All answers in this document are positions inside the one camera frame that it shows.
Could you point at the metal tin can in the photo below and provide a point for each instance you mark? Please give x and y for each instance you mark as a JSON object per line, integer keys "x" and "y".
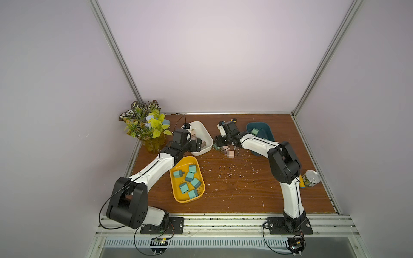
{"x": 311, "y": 178}

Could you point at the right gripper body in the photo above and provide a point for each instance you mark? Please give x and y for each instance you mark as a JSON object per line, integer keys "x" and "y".
{"x": 221, "y": 141}

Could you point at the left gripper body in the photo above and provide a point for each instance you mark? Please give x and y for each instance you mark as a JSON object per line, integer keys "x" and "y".
{"x": 192, "y": 147}

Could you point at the teal storage box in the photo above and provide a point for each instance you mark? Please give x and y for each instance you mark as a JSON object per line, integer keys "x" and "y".
{"x": 263, "y": 130}

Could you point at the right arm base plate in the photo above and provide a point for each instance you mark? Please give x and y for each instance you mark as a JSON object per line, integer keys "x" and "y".
{"x": 278, "y": 225}

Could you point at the teal plug bottom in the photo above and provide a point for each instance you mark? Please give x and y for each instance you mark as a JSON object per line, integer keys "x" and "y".
{"x": 196, "y": 183}

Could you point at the white storage box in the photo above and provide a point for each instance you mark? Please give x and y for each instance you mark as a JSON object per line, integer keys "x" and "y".
{"x": 202, "y": 133}

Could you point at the green plug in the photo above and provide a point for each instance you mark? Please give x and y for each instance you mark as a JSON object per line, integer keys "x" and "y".
{"x": 255, "y": 131}

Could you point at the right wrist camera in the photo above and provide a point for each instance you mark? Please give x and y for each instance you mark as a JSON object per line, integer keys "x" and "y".
{"x": 221, "y": 128}

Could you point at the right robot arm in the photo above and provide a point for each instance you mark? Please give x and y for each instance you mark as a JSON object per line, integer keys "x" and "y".
{"x": 284, "y": 164}

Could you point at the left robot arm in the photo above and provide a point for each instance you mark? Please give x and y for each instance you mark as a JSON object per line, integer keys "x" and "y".
{"x": 128, "y": 203}

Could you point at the light teal plug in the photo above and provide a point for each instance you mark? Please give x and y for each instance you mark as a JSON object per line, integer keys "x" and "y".
{"x": 178, "y": 174}

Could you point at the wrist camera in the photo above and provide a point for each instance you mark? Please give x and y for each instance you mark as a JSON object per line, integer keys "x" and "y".
{"x": 186, "y": 126}
{"x": 221, "y": 128}

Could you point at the yellow storage box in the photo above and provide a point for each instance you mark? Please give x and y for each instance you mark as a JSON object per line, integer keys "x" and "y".
{"x": 193, "y": 194}

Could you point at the potted green plant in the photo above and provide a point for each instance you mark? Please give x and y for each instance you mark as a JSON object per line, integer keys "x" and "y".
{"x": 145, "y": 122}

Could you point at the pink plug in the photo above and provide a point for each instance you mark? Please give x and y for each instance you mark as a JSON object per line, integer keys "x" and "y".
{"x": 193, "y": 132}
{"x": 231, "y": 154}
{"x": 225, "y": 148}

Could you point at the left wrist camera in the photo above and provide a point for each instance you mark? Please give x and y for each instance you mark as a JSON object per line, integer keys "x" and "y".
{"x": 186, "y": 126}

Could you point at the yellow toy shovel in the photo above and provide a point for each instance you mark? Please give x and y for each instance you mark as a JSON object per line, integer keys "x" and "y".
{"x": 302, "y": 185}

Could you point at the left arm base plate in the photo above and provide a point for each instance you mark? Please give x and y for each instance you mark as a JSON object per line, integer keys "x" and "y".
{"x": 171, "y": 225}

